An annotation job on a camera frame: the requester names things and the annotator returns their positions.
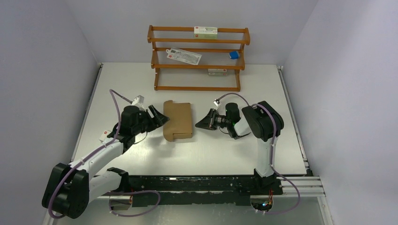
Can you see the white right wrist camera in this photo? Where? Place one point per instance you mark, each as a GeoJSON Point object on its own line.
{"type": "Point", "coordinates": [217, 103]}

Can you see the orange wooden shelf rack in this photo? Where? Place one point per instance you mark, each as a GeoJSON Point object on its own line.
{"type": "Point", "coordinates": [183, 48]}

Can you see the small box lower shelf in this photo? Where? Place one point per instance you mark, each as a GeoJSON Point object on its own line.
{"type": "Point", "coordinates": [217, 72]}

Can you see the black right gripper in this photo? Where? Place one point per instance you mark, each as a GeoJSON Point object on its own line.
{"type": "Point", "coordinates": [208, 122]}

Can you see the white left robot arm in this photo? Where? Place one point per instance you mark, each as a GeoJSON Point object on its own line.
{"type": "Point", "coordinates": [71, 187]}

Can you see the small blue object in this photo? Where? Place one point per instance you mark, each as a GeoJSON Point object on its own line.
{"type": "Point", "coordinates": [234, 55]}

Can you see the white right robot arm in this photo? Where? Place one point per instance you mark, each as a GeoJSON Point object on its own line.
{"type": "Point", "coordinates": [259, 119]}

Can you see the brown cardboard box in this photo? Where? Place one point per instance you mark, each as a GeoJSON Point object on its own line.
{"type": "Point", "coordinates": [180, 125]}

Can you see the white flat package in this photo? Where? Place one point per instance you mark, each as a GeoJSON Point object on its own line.
{"type": "Point", "coordinates": [183, 56]}

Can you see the green white box top shelf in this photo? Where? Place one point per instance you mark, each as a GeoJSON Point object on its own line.
{"type": "Point", "coordinates": [203, 32]}

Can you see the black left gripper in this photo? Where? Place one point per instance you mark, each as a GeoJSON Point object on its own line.
{"type": "Point", "coordinates": [157, 120]}

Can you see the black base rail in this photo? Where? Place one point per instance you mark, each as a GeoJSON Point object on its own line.
{"type": "Point", "coordinates": [204, 189]}

